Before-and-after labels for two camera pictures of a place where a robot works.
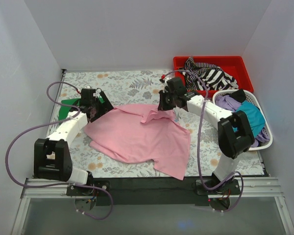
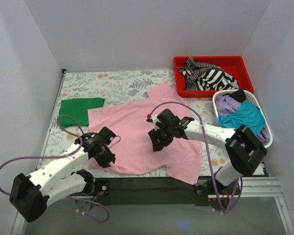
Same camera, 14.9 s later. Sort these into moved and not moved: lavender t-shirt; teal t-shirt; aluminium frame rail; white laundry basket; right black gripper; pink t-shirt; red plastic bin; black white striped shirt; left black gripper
Moved: pink t-shirt; right black gripper; left black gripper
Not moved: lavender t-shirt; teal t-shirt; red plastic bin; black white striped shirt; aluminium frame rail; white laundry basket
